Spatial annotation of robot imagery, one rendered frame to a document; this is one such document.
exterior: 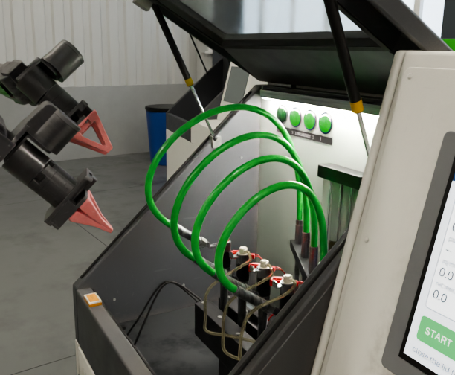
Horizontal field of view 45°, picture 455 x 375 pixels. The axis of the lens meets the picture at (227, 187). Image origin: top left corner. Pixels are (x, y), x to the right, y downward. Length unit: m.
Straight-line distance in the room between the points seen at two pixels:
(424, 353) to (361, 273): 0.16
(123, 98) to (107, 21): 1.07
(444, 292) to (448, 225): 0.09
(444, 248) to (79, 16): 7.35
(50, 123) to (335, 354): 0.58
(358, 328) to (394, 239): 0.15
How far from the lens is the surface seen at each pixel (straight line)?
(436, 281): 0.79
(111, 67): 8.06
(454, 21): 4.96
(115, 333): 1.24
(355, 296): 0.89
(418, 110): 0.85
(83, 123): 1.04
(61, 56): 1.09
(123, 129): 8.19
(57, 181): 0.91
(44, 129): 0.90
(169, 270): 1.53
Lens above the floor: 1.55
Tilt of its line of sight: 14 degrees down
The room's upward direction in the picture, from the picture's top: 1 degrees clockwise
